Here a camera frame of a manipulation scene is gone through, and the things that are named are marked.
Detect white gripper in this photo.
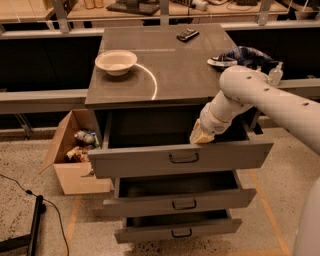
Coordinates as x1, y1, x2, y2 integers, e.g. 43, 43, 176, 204
189, 103, 231, 144

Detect grey top drawer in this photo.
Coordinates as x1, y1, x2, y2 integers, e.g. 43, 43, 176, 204
89, 106, 273, 178

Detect grey drawer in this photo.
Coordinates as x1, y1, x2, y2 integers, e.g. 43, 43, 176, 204
89, 106, 273, 178
114, 209, 242, 243
103, 170, 256, 217

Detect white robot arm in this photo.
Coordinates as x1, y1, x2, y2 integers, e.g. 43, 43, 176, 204
190, 65, 320, 256

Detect grey middle drawer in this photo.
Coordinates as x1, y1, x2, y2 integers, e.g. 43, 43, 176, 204
103, 170, 256, 217

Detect grey drawer cabinet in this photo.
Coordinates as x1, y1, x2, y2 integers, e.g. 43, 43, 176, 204
84, 23, 264, 191

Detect grey bottom drawer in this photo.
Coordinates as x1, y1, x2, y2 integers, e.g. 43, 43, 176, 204
114, 209, 242, 243

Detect clear sanitizer bottle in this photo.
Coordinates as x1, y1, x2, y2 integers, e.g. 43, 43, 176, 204
268, 62, 283, 86

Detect black mobile phone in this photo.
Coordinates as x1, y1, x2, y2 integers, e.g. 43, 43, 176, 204
177, 28, 199, 42

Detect white bowl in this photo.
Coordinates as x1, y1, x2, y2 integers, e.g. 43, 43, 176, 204
95, 50, 137, 76

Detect crumpled snack bag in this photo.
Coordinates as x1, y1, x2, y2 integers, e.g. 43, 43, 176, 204
74, 130, 98, 145

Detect colourful snack wrappers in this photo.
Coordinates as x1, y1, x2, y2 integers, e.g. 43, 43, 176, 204
66, 146, 91, 163

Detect cardboard box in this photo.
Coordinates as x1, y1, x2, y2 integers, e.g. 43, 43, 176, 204
40, 109, 111, 195

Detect black device on desk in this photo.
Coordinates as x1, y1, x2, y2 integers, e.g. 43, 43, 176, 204
106, 0, 160, 16

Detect black stand base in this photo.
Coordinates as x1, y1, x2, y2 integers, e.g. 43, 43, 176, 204
0, 195, 46, 256

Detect grey metal rail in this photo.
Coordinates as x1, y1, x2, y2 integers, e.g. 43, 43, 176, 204
0, 89, 87, 114

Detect black floor cable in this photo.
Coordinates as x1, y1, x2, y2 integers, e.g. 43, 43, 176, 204
0, 173, 70, 256

